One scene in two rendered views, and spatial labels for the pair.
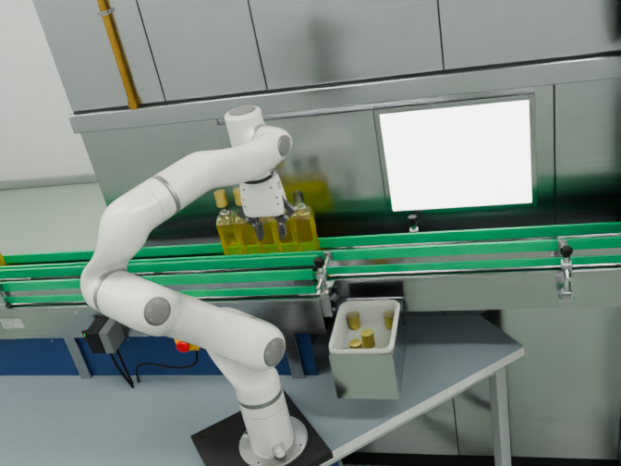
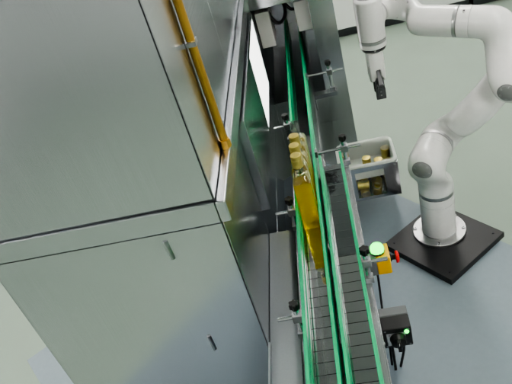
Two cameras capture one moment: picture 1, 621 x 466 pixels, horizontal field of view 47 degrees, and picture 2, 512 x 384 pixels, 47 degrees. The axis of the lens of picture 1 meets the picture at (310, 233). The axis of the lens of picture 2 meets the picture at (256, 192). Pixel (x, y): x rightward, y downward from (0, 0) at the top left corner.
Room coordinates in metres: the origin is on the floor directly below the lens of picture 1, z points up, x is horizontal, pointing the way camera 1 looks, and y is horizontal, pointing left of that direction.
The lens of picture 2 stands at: (2.19, 1.73, 2.31)
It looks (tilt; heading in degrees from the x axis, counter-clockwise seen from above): 35 degrees down; 264
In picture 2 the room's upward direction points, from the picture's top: 18 degrees counter-clockwise
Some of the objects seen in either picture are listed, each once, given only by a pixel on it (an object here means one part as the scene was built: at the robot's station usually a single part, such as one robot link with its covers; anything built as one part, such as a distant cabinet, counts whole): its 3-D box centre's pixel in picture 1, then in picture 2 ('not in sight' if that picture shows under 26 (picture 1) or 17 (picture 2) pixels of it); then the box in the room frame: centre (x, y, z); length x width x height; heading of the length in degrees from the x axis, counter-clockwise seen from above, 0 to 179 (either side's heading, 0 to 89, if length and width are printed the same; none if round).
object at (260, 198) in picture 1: (261, 192); (375, 60); (1.53, 0.09, 1.47); 0.10 x 0.07 x 0.11; 73
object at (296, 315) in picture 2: not in sight; (290, 321); (2.10, 0.65, 1.11); 0.07 x 0.04 x 0.13; 163
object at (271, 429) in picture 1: (266, 418); (437, 211); (1.43, 0.21, 0.87); 0.19 x 0.19 x 0.18
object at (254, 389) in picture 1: (240, 352); (430, 169); (1.45, 0.24, 1.08); 0.19 x 0.12 x 0.24; 44
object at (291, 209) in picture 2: not in sight; (286, 215); (1.96, 0.22, 1.11); 0.07 x 0.04 x 0.13; 163
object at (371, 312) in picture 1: (367, 337); (366, 161); (1.55, -0.09, 0.97); 0.22 x 0.17 x 0.09; 163
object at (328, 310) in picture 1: (330, 297); (337, 173); (1.70, -0.02, 1.02); 0.09 x 0.04 x 0.07; 163
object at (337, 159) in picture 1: (374, 163); (255, 100); (1.89, -0.23, 1.32); 0.90 x 0.03 x 0.34; 73
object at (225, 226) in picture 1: (233, 242); (306, 198); (1.89, 0.24, 1.16); 0.06 x 0.06 x 0.21; 72
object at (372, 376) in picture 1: (371, 343); (361, 171); (1.58, -0.10, 0.92); 0.27 x 0.17 x 0.15; 163
